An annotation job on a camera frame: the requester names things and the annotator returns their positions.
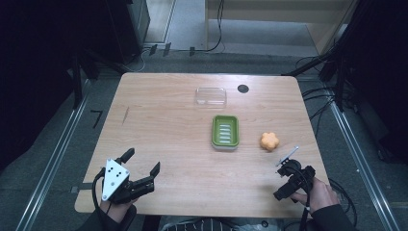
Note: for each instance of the black cabinet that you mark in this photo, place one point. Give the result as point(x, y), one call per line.
point(126, 29)

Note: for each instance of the metal floor rail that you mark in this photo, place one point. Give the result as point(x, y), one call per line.
point(362, 160)
point(53, 159)

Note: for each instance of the person's right hand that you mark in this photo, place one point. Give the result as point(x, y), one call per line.
point(317, 195)

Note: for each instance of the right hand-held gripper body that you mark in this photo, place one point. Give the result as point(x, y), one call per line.
point(296, 178)

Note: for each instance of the person's striped shoe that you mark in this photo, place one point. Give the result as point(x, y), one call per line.
point(198, 225)

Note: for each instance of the person's left hand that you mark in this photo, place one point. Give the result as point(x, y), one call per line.
point(116, 210)

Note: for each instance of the black metal stand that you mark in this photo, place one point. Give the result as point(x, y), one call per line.
point(335, 61)
point(77, 82)

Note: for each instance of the orange flower-shaped soap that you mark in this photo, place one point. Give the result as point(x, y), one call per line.
point(269, 141)

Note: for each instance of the clear plastic lid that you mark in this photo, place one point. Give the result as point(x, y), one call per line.
point(210, 97)

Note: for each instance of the light wooden furniture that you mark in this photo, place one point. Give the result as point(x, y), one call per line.
point(275, 11)

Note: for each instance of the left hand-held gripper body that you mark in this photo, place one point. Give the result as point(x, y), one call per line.
point(113, 178)

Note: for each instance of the black table grommet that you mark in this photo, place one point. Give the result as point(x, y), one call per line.
point(243, 88)

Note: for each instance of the green soap dish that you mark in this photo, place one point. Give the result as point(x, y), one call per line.
point(225, 132)

